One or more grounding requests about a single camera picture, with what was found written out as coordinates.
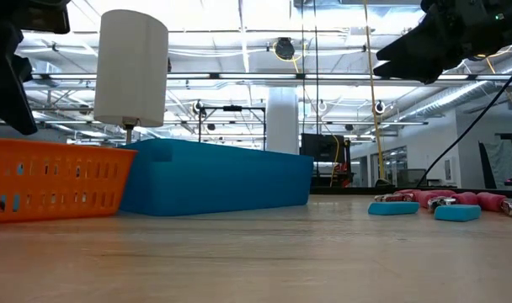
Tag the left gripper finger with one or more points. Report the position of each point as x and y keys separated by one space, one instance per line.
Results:
x=7 y=101

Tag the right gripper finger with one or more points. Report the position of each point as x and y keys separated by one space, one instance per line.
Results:
x=420 y=42
x=420 y=69

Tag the blue eraser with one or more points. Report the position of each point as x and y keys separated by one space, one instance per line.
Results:
x=457 y=213
x=393 y=208

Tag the orange slotted plastic basket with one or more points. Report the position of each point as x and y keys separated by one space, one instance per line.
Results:
x=49 y=153

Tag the black leaning board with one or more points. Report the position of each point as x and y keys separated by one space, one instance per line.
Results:
x=485 y=168

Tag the black monitor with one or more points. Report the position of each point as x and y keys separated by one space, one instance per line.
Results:
x=323 y=147

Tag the white shade table lamp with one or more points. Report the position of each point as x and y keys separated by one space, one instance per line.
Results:
x=129 y=63

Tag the white building column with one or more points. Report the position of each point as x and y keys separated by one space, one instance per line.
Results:
x=282 y=122

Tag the teal plastic bin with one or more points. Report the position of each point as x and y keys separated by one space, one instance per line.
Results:
x=218 y=181

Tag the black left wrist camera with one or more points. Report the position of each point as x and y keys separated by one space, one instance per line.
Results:
x=24 y=69

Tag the black background rig frame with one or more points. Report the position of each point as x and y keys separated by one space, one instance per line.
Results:
x=233 y=108

